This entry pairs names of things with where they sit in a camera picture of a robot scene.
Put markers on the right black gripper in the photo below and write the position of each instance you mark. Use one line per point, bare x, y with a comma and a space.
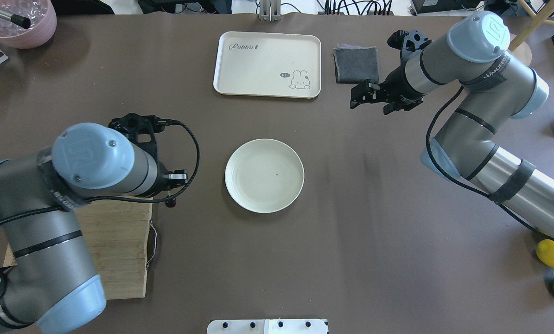
396, 86

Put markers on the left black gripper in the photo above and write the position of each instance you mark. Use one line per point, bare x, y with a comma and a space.
164, 183

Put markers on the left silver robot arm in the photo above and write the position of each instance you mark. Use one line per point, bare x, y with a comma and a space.
54, 283

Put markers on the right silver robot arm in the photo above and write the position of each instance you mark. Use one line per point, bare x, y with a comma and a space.
474, 52

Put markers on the cream rectangular tray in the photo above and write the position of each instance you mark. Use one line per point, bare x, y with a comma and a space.
268, 64

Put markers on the dark grey folded cloth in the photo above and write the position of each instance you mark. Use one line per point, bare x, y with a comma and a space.
354, 64

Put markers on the wooden cutting board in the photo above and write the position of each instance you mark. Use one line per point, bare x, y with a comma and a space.
117, 233

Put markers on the white round plate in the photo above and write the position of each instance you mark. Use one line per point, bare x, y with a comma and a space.
264, 176

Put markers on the wooden glass stand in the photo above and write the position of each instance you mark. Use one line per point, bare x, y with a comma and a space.
518, 45

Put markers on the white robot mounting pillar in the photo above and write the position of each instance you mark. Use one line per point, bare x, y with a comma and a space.
269, 326

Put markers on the pink bowl with ice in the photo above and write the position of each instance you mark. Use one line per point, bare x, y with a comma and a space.
43, 23

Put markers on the steel muddler black tip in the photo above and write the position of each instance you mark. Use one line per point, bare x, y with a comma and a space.
18, 20

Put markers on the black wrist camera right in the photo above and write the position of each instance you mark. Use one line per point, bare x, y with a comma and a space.
409, 43

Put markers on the aluminium frame post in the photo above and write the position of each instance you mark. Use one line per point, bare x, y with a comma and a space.
269, 10

